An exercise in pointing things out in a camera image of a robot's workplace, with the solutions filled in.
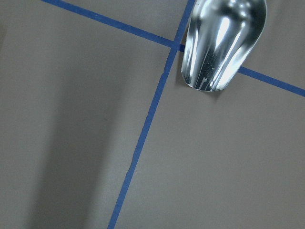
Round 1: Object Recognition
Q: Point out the metal scoop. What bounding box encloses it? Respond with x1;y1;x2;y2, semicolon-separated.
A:
181;0;267;92

